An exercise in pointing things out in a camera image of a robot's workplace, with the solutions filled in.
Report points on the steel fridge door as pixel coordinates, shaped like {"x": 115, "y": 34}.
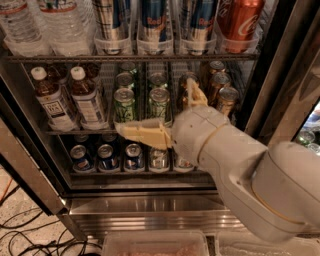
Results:
{"x": 18, "y": 162}

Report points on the front left green can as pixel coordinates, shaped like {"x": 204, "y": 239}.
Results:
{"x": 125, "y": 105}

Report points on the steel fridge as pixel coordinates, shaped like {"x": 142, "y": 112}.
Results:
{"x": 277, "y": 62}

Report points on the water bottle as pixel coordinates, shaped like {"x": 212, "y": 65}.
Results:
{"x": 65, "y": 28}
{"x": 23, "y": 36}

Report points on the front left gold can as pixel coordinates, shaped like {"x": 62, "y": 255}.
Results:
{"x": 182, "y": 101}

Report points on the right tea bottle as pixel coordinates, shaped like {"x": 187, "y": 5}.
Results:
{"x": 88, "y": 99}

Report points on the gold can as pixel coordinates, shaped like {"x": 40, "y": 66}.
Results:
{"x": 226, "y": 100}
{"x": 182, "y": 101}

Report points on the pepsi can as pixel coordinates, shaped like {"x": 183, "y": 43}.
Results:
{"x": 82, "y": 161}
{"x": 134, "y": 159}
{"x": 107, "y": 159}

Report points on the clear plastic bin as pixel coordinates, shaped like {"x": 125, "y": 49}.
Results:
{"x": 229, "y": 243}
{"x": 155, "y": 243}

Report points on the right water bottle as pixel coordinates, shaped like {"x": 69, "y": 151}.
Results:
{"x": 65, "y": 28}

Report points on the red coca-cola can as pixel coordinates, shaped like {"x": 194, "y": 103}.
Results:
{"x": 237, "y": 20}

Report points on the right clear plastic bin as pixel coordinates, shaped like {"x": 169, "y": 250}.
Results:
{"x": 229, "y": 243}

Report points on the front right green can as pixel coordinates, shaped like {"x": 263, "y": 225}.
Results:
{"x": 159, "y": 105}

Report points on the left water bottle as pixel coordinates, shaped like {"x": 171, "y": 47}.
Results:
{"x": 23, "y": 36}

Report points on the silver can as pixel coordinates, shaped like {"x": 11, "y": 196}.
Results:
{"x": 158, "y": 160}
{"x": 182, "y": 165}

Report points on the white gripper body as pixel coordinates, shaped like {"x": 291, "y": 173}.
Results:
{"x": 194, "y": 132}

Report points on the right pepsi can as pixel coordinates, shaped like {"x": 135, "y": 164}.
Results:
{"x": 134, "y": 159}

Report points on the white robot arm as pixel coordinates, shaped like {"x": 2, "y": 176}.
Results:
{"x": 274, "y": 191}

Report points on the left pepsi can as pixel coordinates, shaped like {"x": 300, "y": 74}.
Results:
{"x": 82, "y": 161}

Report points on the front right gold can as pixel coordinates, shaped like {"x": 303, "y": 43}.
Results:
{"x": 226, "y": 100}

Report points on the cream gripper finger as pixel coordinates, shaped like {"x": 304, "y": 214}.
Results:
{"x": 150, "y": 132}
{"x": 195, "y": 96}

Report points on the tea bottle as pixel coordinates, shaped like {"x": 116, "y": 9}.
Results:
{"x": 88, "y": 99}
{"x": 55, "y": 101}

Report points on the redbull can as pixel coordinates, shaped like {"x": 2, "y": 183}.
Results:
{"x": 112, "y": 26}
{"x": 153, "y": 37}
{"x": 197, "y": 21}

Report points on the green can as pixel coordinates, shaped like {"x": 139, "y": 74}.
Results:
{"x": 159, "y": 105}
{"x": 125, "y": 105}

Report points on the left clear plastic bin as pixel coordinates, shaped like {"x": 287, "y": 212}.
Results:
{"x": 155, "y": 243}

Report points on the middle pepsi can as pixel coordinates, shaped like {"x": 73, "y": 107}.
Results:
{"x": 107, "y": 159}

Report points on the left silver can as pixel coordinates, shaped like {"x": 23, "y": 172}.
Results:
{"x": 158, "y": 160}

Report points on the right silver can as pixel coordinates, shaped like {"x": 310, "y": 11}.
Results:
{"x": 182, "y": 165}

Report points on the left tea bottle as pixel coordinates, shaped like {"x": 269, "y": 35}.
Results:
{"x": 55, "y": 101}

